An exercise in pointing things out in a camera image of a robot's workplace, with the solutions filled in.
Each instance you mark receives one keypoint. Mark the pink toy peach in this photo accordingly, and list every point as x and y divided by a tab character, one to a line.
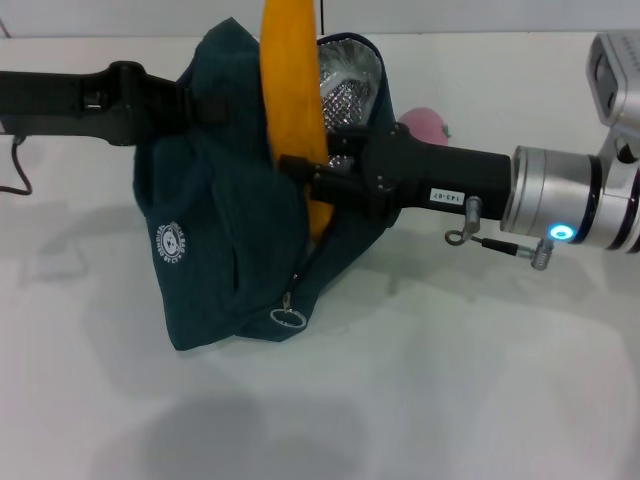
425	125

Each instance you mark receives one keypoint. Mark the dark teal insulated lunch bag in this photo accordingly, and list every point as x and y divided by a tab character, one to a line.
215	240

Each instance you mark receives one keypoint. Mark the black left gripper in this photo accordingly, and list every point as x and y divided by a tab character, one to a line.
45	102

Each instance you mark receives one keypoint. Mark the yellow banana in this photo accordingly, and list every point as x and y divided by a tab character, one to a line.
290	90

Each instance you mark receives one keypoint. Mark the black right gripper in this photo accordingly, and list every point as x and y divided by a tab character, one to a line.
440	175

